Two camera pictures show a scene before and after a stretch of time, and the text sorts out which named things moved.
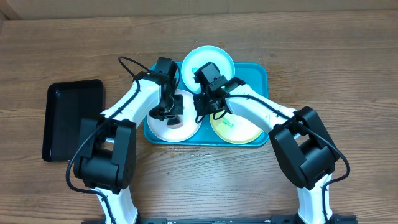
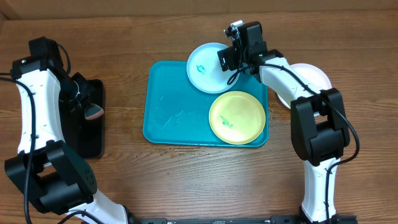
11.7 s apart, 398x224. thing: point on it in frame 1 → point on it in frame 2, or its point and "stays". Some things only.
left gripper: (176, 110) → (86, 88)
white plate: (189, 127) → (311, 74)
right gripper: (203, 101) → (230, 61)
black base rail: (285, 219) stays
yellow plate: (235, 129) stays
